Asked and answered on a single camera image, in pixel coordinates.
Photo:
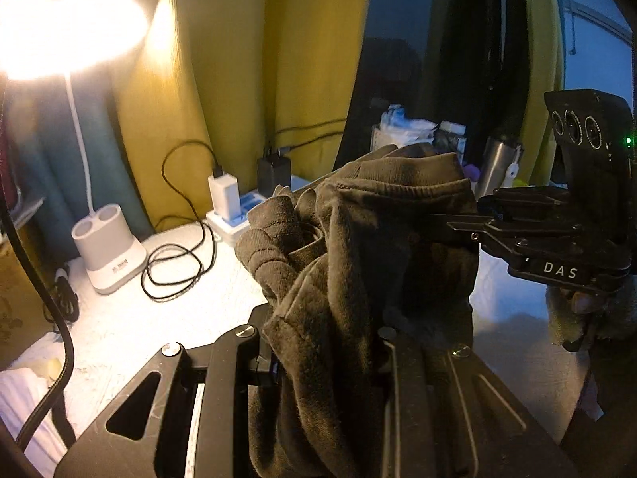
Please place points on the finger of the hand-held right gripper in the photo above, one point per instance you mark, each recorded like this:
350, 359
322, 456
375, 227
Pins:
458, 229

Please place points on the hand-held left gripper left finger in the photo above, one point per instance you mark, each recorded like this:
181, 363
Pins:
249, 346

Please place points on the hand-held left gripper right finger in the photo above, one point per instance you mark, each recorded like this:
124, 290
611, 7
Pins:
413, 408

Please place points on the dark grey t-shirt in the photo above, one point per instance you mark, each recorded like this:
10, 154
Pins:
348, 269

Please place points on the person's right hand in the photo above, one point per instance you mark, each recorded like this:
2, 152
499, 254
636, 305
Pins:
582, 302

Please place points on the purple plastic bag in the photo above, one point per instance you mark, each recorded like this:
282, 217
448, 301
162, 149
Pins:
473, 173

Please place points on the stainless steel bottle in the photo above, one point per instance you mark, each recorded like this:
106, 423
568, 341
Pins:
492, 169

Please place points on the white quilted bedspread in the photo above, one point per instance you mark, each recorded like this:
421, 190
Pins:
164, 323

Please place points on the jar with white lid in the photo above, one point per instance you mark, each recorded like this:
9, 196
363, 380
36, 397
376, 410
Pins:
453, 134

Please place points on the white plastic basket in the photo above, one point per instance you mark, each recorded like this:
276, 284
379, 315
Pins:
398, 132

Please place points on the white power strip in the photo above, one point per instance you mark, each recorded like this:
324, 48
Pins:
224, 226

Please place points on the white charger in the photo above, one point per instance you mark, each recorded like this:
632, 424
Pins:
224, 194

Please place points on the white desk lamp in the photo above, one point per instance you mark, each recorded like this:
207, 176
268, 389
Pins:
109, 259

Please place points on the black charger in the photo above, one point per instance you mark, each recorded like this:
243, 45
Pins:
273, 174

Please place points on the yellow curtain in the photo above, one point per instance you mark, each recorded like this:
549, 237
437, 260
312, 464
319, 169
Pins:
239, 59
542, 59

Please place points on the dark window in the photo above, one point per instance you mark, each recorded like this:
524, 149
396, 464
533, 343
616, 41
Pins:
398, 59

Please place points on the small pale yellow object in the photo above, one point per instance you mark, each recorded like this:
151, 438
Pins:
47, 368

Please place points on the brown cardboard box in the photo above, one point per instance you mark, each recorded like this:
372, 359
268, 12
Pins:
20, 308

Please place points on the white pillow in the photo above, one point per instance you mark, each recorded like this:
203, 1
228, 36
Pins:
20, 393

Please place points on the teal curtain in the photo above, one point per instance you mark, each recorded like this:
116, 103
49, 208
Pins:
107, 159

